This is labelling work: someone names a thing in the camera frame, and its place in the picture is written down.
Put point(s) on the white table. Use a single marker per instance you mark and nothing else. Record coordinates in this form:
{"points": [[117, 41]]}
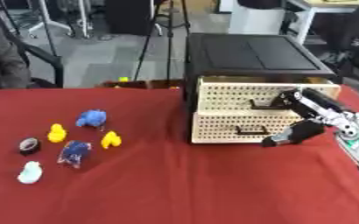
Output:
{"points": [[290, 17]]}

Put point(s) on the black office chair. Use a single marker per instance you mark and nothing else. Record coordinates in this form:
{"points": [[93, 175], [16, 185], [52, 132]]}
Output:
{"points": [[353, 43]]}

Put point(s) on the person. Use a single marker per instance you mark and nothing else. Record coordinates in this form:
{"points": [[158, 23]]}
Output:
{"points": [[1, 58]]}

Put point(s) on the brown wooden box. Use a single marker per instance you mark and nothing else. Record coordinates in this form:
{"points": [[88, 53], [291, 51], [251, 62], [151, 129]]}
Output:
{"points": [[139, 84]]}

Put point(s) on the pale cyan toy duck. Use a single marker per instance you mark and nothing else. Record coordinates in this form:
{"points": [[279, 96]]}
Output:
{"points": [[30, 172]]}

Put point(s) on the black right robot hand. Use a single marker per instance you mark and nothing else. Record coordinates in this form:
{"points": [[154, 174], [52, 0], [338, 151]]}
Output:
{"points": [[307, 112]]}

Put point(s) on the dark blue patterned toy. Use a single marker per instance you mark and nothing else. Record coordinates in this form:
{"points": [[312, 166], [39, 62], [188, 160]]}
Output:
{"points": [[74, 153]]}

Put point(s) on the pale pierced drawer, partly open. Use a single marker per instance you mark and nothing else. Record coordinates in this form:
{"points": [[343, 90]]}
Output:
{"points": [[238, 96]]}

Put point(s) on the black cabinet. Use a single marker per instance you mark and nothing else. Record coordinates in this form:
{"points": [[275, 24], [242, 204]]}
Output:
{"points": [[249, 55]]}

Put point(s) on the blue soft toy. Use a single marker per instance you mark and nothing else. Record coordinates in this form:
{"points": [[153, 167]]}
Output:
{"points": [[91, 118]]}

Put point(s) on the pale pierced drawer, closed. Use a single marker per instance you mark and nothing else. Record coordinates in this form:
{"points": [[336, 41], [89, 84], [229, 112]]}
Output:
{"points": [[228, 128]]}

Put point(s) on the black tripod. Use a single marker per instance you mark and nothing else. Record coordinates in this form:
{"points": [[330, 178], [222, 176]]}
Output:
{"points": [[162, 38]]}

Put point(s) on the yellow toy duck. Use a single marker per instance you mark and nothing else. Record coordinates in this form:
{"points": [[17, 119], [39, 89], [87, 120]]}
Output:
{"points": [[111, 140], [57, 133]]}

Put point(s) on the black tape roll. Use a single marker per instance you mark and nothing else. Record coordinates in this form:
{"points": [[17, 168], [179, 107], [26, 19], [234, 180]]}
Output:
{"points": [[29, 145]]}

